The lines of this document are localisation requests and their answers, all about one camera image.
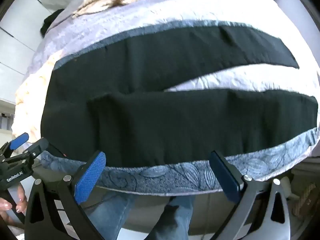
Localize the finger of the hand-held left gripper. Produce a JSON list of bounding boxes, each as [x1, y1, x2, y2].
[[0, 133, 30, 161], [10, 137, 49, 166]]

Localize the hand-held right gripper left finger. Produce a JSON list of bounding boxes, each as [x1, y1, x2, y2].
[[24, 151, 107, 240]]

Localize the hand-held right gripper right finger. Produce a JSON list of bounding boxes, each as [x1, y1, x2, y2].
[[209, 150, 293, 240]]

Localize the black pants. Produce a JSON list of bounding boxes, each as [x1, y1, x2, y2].
[[40, 25, 319, 168]]

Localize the person's left hand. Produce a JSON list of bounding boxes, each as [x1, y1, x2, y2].
[[0, 185, 27, 227]]

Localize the cream fluffy cloth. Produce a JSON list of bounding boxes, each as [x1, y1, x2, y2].
[[13, 52, 59, 153]]

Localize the person's blue jeans legs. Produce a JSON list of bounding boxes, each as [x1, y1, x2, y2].
[[87, 192, 197, 240]]

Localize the white wardrobe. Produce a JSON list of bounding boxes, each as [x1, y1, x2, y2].
[[0, 0, 84, 102]]

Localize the dark cloth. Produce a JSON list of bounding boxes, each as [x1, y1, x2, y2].
[[40, 9, 66, 38]]

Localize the lavender embossed blanket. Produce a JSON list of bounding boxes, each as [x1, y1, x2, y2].
[[12, 0, 320, 155]]

